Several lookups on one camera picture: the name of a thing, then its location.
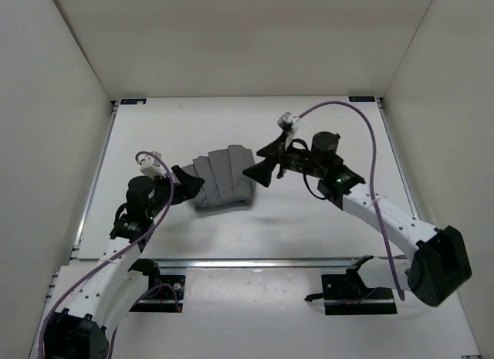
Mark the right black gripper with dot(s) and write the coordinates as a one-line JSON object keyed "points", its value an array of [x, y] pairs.
{"points": [[263, 170]]}

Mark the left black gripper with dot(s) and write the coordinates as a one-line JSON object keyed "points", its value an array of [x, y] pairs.
{"points": [[189, 187]]}

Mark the grey pleated skirt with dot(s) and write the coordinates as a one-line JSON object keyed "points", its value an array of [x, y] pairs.
{"points": [[225, 184]]}

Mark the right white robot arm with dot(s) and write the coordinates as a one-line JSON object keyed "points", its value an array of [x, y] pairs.
{"points": [[435, 262]]}

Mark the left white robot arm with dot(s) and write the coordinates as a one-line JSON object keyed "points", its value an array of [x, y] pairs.
{"points": [[83, 322]]}

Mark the blue label back left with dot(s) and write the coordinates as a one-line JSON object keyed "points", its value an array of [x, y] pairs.
{"points": [[133, 101]]}

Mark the blue label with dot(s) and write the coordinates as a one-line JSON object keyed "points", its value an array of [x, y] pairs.
{"points": [[133, 101], [361, 99]]}

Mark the blue label back right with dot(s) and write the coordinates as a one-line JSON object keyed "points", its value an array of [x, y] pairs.
{"points": [[361, 99]]}

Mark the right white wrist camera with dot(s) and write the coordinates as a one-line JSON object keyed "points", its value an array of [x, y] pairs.
{"points": [[289, 123]]}

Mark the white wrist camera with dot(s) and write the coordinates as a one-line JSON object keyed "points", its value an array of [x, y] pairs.
{"points": [[289, 123], [150, 165]]}

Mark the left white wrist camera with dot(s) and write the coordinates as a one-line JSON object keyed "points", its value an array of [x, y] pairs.
{"points": [[150, 165]]}

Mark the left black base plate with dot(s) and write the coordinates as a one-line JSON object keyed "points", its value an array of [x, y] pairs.
{"points": [[169, 298]]}

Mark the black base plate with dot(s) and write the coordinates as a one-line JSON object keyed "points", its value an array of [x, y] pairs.
{"points": [[169, 298], [344, 298]]}

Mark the aluminium rail left side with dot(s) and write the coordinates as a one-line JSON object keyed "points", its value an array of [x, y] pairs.
{"points": [[86, 208]]}

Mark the aluminium rail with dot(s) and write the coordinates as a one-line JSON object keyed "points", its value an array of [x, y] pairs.
{"points": [[254, 263], [86, 208]]}

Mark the aluminium rail front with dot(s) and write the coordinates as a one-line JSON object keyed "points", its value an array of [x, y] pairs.
{"points": [[254, 263]]}

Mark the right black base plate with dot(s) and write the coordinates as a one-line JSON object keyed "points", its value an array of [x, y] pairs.
{"points": [[344, 298]]}

